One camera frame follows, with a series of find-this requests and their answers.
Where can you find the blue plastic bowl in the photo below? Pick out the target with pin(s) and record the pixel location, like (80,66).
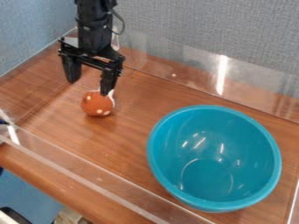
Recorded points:
(214,158)

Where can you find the clear acrylic front barrier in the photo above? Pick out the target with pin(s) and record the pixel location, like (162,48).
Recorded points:
(98,179)

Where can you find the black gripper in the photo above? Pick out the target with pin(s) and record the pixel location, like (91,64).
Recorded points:
(91,49)

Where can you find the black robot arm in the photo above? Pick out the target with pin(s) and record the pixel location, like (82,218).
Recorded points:
(96,13)

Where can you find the clear acrylic back barrier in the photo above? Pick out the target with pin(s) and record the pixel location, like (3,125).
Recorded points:
(235,80)

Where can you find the brown and white toy mushroom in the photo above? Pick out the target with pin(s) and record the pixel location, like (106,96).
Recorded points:
(96,104)

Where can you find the clear acrylic barrier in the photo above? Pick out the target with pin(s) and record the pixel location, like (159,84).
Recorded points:
(235,80)
(98,179)

